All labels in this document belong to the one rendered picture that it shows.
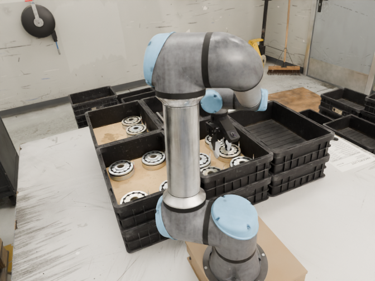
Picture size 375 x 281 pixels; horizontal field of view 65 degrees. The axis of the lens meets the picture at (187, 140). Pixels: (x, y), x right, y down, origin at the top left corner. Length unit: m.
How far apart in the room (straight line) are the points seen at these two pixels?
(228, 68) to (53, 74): 3.87
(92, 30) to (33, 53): 0.80
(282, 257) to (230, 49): 0.63
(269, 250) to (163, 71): 0.63
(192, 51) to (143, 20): 3.85
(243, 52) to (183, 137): 0.23
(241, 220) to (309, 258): 0.41
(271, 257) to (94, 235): 0.65
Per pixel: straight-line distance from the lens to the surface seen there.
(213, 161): 1.24
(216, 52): 0.59
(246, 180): 1.13
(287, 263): 0.96
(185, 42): 0.62
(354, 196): 1.38
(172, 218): 0.78
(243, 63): 0.61
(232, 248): 0.79
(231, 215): 0.75
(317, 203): 1.30
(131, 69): 4.51
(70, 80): 4.39
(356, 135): 2.49
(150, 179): 1.18
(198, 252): 0.96
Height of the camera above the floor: 1.55
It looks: 31 degrees down
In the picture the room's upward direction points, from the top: 5 degrees counter-clockwise
